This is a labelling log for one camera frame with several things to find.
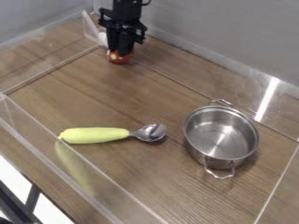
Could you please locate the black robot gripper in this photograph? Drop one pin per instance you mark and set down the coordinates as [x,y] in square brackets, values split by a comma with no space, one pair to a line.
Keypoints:
[125,29]

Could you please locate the red white toy mushroom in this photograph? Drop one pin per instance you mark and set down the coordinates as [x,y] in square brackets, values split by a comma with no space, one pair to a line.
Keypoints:
[117,59]

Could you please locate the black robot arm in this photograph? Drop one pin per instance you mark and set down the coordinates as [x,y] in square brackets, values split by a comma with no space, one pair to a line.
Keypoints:
[127,4]

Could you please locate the stainless steel pot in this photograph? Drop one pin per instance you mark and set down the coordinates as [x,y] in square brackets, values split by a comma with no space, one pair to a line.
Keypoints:
[222,138]

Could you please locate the clear acrylic corner bracket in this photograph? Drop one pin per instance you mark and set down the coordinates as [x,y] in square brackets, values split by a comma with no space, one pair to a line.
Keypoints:
[93,32]

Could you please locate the spoon with yellow handle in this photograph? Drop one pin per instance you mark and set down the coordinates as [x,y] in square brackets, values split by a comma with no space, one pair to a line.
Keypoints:
[150,133]

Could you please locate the clear acrylic enclosure wall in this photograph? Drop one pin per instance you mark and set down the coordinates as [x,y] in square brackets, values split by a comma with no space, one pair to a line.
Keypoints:
[59,85]

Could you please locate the black metal table frame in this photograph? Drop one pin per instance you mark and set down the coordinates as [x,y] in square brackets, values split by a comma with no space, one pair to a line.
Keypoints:
[18,212]

